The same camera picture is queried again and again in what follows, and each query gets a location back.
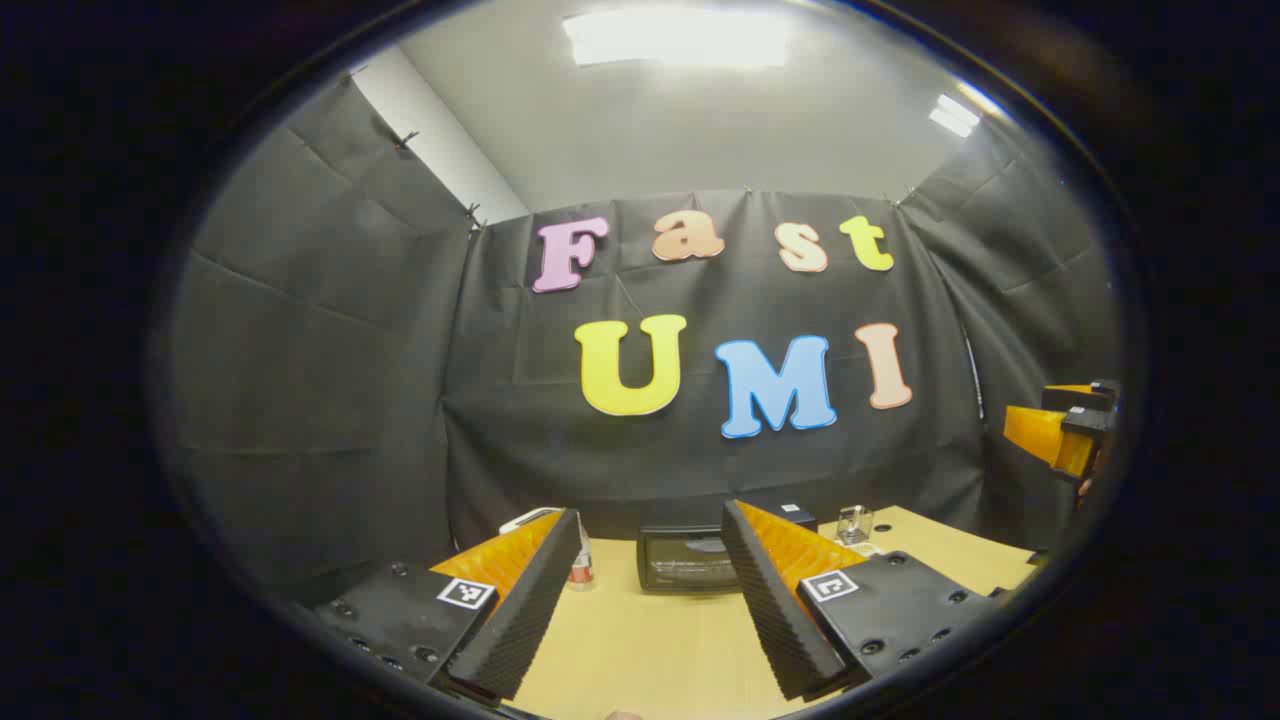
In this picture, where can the large ceiling light panel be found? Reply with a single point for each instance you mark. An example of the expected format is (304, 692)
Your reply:
(675, 38)

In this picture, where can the clear bottle with red label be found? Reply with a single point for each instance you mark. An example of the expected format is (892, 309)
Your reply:
(582, 565)

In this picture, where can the white toaster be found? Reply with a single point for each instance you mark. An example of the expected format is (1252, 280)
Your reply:
(528, 518)

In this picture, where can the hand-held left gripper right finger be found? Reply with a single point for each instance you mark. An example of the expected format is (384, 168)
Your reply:
(775, 620)

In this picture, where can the small ceiling light panel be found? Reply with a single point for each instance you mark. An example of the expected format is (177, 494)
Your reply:
(953, 115)

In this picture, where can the black backdrop cloth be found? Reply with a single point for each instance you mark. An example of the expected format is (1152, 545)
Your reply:
(330, 380)

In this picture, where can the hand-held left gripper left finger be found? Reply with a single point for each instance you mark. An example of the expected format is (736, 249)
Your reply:
(520, 620)

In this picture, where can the black electric oven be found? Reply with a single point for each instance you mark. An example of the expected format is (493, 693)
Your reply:
(690, 560)

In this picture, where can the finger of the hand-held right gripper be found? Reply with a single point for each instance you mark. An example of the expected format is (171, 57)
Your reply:
(1085, 396)
(1040, 432)

